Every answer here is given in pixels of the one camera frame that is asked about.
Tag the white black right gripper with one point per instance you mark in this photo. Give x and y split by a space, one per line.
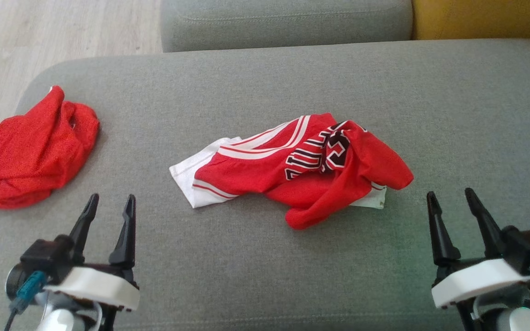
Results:
476 278

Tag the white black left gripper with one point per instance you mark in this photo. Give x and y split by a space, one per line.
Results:
95 287

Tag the red shorts with white stripe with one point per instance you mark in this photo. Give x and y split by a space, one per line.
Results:
35 156

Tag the red white basketball jersey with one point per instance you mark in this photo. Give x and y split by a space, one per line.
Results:
320 184

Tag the yellow cushion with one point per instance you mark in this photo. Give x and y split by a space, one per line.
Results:
486 18

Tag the grey sofa seat cushion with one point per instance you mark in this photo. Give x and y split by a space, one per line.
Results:
265 82

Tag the grey sofa back cushion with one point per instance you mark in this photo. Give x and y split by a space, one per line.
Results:
288 23

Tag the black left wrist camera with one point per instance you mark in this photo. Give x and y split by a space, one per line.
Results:
46 259

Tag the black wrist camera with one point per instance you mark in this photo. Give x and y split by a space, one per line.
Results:
529 246
46 259

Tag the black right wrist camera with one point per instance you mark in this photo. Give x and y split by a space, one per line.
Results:
529 246

